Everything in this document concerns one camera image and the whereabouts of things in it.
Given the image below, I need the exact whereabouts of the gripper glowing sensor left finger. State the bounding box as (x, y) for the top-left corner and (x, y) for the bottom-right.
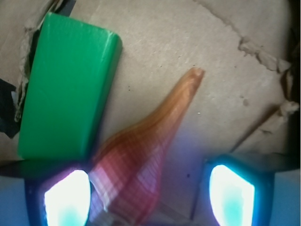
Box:
(0, 160), (91, 226)

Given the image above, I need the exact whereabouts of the brown paper bag tray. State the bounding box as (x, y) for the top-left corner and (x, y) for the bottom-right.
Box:
(0, 0), (301, 223)

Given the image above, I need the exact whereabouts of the green rectangular block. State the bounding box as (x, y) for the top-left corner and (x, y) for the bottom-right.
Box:
(18, 13), (122, 160)

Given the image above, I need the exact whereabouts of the orange spiral seashell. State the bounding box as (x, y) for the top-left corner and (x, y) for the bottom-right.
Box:
(89, 67), (205, 226)

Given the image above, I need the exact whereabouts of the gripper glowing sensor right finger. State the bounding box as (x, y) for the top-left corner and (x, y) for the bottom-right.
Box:
(202, 154), (301, 226)

